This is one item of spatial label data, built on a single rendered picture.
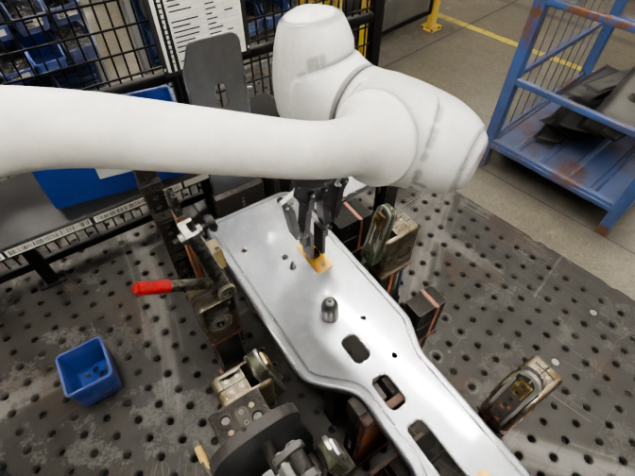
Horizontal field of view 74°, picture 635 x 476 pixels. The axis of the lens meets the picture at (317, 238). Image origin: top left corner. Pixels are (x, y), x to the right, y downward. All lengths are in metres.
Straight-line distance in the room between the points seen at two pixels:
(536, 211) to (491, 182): 0.29
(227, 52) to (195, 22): 0.29
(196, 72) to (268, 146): 0.47
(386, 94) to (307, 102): 0.12
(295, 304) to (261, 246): 0.15
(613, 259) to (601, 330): 1.28
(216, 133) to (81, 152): 0.10
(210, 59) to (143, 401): 0.74
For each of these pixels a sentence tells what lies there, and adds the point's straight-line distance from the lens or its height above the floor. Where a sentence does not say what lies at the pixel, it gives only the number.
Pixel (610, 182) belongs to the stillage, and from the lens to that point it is 2.72.
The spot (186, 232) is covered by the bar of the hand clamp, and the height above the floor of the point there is 1.21.
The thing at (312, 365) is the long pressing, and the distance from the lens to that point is 0.72.
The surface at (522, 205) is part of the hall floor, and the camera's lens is 2.60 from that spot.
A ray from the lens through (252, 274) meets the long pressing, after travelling 0.82.
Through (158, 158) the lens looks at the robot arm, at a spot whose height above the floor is 1.45.
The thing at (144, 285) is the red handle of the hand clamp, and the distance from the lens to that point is 0.67.
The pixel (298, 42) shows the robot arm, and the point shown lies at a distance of 0.53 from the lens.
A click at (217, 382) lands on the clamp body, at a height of 1.07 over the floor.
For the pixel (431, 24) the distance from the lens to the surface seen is 4.28.
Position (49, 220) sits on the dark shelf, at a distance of 1.02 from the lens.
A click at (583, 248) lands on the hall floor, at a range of 2.53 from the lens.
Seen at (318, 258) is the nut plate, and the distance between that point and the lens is 0.83.
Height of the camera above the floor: 1.66
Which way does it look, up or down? 50 degrees down
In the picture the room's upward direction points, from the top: straight up
